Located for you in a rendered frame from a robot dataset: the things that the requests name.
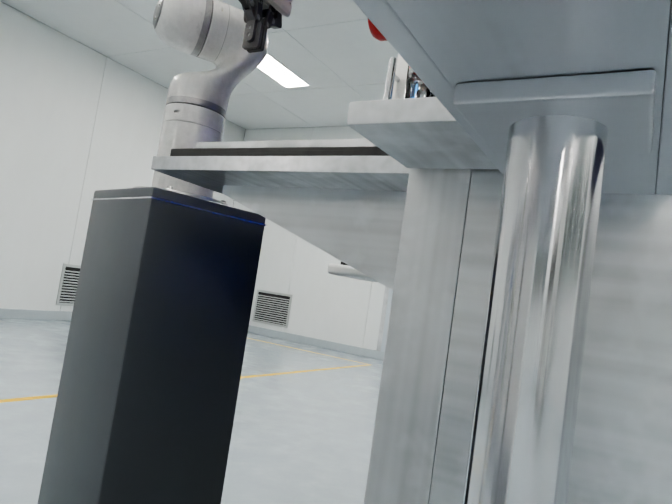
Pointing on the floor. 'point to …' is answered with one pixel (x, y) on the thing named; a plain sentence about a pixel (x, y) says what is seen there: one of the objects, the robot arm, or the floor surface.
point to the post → (418, 337)
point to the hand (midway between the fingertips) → (254, 37)
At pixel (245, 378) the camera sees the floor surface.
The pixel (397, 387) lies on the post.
